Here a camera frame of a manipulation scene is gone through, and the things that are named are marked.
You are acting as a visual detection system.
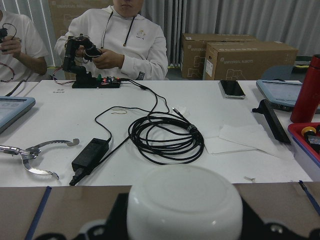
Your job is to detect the red water bottle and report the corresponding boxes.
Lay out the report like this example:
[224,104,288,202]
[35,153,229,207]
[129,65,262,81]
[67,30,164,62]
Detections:
[290,54,320,123]

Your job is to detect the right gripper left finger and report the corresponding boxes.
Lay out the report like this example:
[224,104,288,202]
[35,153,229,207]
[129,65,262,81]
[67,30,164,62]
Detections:
[33,193,129,240]

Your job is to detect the red parts tray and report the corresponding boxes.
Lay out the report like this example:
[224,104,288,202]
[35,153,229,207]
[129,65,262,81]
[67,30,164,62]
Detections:
[288,122,320,182]

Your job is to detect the black smartphone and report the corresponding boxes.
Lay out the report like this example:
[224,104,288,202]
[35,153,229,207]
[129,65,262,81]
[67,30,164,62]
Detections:
[220,80,246,99]

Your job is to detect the small black robot device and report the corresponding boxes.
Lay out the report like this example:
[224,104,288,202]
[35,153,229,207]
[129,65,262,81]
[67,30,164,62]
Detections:
[62,34,121,89]

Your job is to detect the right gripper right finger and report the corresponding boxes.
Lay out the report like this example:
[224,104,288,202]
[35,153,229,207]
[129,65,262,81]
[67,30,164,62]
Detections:
[240,198,320,240]

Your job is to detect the cardboard box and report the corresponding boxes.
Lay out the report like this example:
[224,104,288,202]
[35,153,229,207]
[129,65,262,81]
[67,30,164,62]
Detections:
[180,33,257,79]
[202,41,298,81]

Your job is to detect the white cream cup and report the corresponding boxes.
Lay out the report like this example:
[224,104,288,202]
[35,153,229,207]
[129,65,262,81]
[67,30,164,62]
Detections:
[126,165,243,240]

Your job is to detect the teach pendant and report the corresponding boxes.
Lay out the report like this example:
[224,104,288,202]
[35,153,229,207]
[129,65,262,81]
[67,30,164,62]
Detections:
[0,96,36,133]
[255,78,320,112]

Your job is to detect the coiled black cable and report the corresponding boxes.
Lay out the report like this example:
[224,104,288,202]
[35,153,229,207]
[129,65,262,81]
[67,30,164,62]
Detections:
[127,112,205,166]

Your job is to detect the person in white shirt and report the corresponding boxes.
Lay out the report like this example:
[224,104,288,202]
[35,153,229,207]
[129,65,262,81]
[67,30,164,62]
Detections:
[55,0,168,81]

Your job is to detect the metal reacher grabber tool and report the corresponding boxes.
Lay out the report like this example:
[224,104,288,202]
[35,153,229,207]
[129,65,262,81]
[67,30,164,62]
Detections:
[0,138,80,180]

